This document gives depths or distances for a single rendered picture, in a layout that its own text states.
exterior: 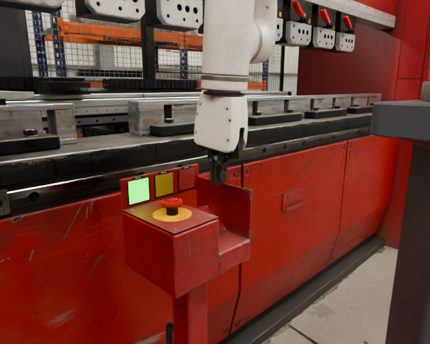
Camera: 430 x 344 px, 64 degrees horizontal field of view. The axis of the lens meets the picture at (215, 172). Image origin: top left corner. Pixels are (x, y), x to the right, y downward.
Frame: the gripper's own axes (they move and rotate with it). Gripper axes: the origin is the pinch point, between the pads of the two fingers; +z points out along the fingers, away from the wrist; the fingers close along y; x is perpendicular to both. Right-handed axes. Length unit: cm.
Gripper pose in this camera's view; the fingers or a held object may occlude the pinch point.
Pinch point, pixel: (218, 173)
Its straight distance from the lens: 67.0
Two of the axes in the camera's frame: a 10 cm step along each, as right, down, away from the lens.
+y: 7.1, 2.5, -6.6
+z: -0.6, 9.5, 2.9
